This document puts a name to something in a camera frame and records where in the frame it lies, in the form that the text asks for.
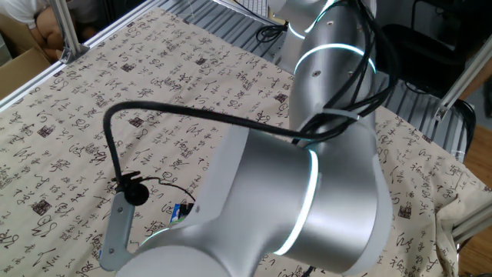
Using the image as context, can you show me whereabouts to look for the blue tissue pack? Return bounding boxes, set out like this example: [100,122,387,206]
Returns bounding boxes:
[170,202,185,225]

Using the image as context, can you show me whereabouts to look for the beige calligraphy tablecloth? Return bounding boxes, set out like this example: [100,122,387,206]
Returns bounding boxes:
[0,6,492,277]

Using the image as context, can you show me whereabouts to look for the tan wooden desk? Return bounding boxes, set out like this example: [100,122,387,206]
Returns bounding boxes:
[267,7,289,26]

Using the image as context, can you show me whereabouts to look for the white keyboard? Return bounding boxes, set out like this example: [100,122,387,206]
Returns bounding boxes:
[230,0,270,18]

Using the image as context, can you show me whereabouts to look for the open cardboard box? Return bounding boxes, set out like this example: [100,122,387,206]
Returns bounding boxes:
[0,46,52,100]

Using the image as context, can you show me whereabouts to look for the seated person in white shirt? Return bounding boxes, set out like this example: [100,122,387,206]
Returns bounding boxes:
[0,0,65,61]

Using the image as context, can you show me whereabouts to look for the black office chair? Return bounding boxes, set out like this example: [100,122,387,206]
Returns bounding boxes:
[378,22,464,99]

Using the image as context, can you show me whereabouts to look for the black cable bundle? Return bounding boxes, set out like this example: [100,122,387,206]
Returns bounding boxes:
[102,0,401,193]

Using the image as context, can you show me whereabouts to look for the coiled black cable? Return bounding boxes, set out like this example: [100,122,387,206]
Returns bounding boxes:
[255,22,289,44]

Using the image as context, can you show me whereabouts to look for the aluminium frame post with bracket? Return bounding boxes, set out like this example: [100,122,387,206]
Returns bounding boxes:
[48,0,90,65]

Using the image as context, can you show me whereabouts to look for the aluminium frame bar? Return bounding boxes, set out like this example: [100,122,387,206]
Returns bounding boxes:
[451,202,492,245]

